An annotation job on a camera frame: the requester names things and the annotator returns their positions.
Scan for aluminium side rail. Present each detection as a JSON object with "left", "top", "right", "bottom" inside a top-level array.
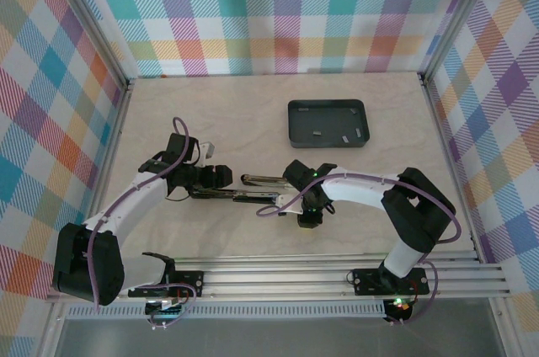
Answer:
[
  {"left": 419, "top": 72, "right": 506, "bottom": 268},
  {"left": 73, "top": 77, "right": 136, "bottom": 268}
]

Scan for aluminium frame post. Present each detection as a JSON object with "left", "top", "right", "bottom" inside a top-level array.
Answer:
[
  {"left": 416, "top": 0, "right": 506, "bottom": 80},
  {"left": 41, "top": 0, "right": 130, "bottom": 87}
]

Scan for small circuit board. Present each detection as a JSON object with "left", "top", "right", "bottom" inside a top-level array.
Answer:
[
  {"left": 385, "top": 296, "right": 413, "bottom": 312},
  {"left": 145, "top": 297, "right": 184, "bottom": 317}
]

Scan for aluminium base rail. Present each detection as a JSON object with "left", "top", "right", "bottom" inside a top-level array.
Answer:
[{"left": 45, "top": 249, "right": 513, "bottom": 303}]

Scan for grey slotted cable duct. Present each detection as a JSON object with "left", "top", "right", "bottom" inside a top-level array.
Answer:
[{"left": 67, "top": 304, "right": 387, "bottom": 320}]

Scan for grey metal panel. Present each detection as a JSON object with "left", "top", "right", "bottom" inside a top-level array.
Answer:
[{"left": 40, "top": 317, "right": 517, "bottom": 357}]

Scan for dark grey plastic tray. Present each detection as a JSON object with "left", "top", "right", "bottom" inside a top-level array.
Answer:
[{"left": 287, "top": 98, "right": 371, "bottom": 150}]

